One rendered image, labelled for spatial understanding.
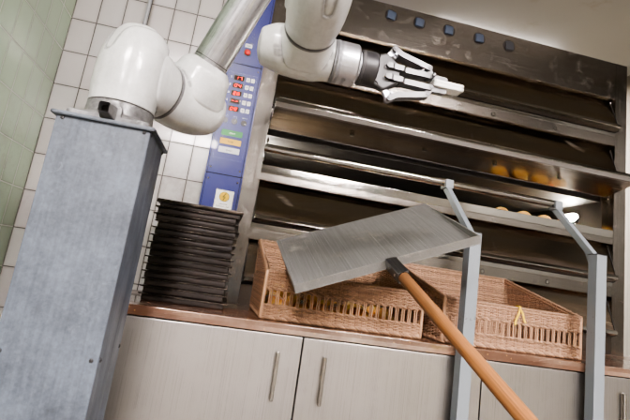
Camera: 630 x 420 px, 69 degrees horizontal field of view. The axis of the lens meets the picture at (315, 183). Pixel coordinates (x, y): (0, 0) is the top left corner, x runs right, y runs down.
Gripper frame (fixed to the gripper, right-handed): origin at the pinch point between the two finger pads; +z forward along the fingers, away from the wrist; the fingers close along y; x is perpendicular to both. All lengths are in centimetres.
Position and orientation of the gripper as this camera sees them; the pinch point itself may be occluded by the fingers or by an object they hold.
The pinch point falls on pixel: (445, 87)
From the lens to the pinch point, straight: 106.9
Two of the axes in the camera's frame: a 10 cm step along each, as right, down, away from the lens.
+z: 9.7, 1.8, 1.6
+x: 1.9, -1.7, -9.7
